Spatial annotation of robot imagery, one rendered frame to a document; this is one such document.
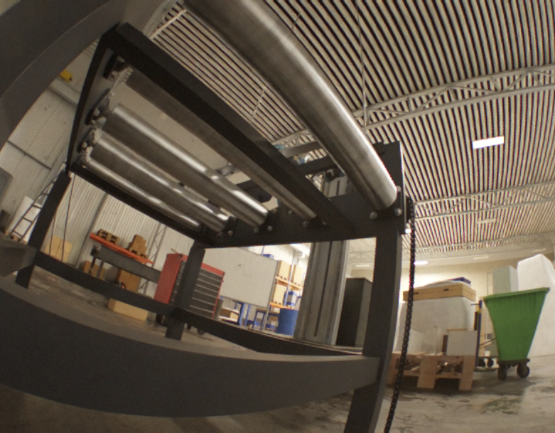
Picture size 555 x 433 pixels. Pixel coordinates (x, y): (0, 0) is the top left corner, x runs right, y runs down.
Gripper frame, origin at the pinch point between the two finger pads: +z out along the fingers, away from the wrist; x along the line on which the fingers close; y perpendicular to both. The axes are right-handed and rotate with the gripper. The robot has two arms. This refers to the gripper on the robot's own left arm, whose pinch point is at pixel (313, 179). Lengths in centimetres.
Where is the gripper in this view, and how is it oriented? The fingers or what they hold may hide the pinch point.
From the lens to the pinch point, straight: 158.4
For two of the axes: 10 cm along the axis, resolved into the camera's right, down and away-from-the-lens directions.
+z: -5.6, 6.7, -4.9
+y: -5.7, -7.4, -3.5
